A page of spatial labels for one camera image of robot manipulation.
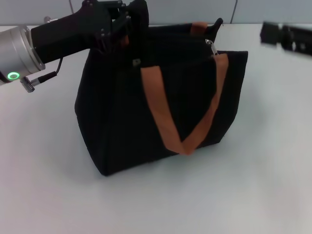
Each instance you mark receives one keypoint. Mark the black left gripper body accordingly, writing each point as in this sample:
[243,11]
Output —
[73,34]

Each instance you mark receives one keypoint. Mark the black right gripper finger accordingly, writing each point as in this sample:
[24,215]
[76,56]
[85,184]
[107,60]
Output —
[270,34]

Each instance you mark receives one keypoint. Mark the silver zipper pull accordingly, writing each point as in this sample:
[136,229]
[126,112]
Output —
[212,46]

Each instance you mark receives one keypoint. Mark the silver plug connector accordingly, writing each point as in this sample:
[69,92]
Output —
[50,20]

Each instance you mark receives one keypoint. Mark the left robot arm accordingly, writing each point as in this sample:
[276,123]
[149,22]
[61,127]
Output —
[14,53]

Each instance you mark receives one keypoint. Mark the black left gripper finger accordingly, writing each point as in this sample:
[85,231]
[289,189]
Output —
[117,6]
[118,34]

